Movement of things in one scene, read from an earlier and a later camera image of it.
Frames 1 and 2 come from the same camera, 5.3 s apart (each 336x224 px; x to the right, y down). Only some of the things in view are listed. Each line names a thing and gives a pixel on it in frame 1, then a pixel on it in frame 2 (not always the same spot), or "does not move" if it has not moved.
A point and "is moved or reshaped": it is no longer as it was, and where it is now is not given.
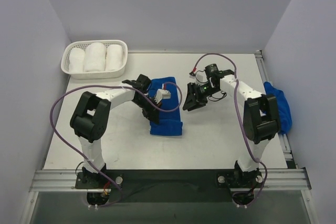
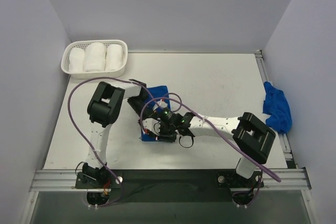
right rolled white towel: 114,57 does not move
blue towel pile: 285,118 does not move
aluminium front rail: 64,181 does not move
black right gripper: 196,92 → 163,131
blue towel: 170,123 is moved or reshaped
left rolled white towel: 76,59 does not move
